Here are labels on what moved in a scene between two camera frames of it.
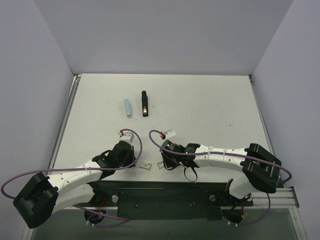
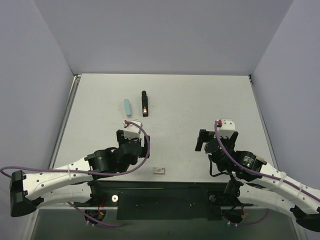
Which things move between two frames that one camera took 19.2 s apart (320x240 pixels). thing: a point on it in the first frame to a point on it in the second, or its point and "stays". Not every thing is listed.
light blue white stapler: x=127 y=108 stays
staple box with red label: x=145 y=165 to x=159 y=170
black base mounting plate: x=167 y=200 stays
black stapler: x=145 y=104 stays
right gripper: x=166 y=158 to x=202 y=136
